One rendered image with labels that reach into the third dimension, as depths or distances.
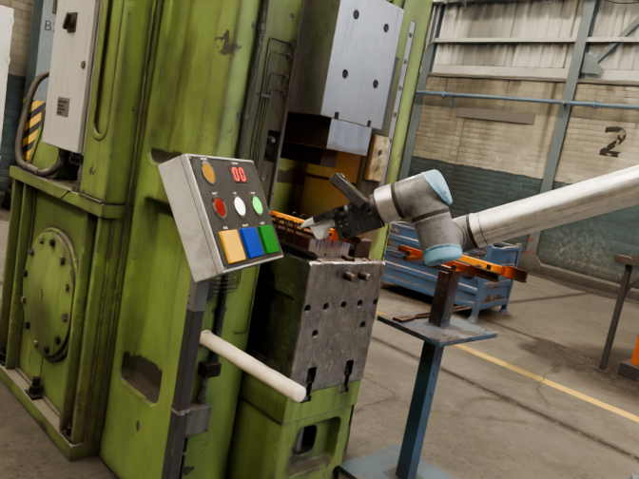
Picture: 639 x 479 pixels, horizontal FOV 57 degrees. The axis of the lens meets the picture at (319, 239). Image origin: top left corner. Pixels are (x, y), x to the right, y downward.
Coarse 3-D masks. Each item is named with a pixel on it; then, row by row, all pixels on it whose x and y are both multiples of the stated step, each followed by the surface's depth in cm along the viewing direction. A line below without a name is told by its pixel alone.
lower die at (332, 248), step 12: (288, 228) 202; (300, 228) 200; (288, 240) 196; (300, 240) 192; (312, 240) 190; (324, 240) 194; (336, 240) 198; (324, 252) 195; (336, 252) 199; (348, 252) 204
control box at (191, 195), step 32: (192, 160) 132; (224, 160) 147; (192, 192) 131; (224, 192) 141; (256, 192) 158; (192, 224) 131; (224, 224) 137; (256, 224) 152; (192, 256) 132; (224, 256) 132
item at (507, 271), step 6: (462, 258) 237; (468, 258) 235; (474, 264) 233; (480, 264) 231; (486, 264) 229; (492, 264) 227; (492, 270) 227; (498, 270) 225; (504, 270) 222; (510, 270) 222; (516, 270) 220; (522, 270) 218; (504, 276) 223; (510, 276) 222; (516, 276) 220; (522, 276) 219; (522, 282) 218
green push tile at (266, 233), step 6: (258, 228) 152; (264, 228) 154; (270, 228) 157; (264, 234) 153; (270, 234) 156; (264, 240) 152; (270, 240) 155; (276, 240) 158; (264, 246) 151; (270, 246) 154; (276, 246) 157; (270, 252) 153
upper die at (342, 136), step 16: (288, 128) 197; (304, 128) 192; (320, 128) 186; (336, 128) 186; (352, 128) 191; (368, 128) 196; (320, 144) 186; (336, 144) 187; (352, 144) 193; (368, 144) 198
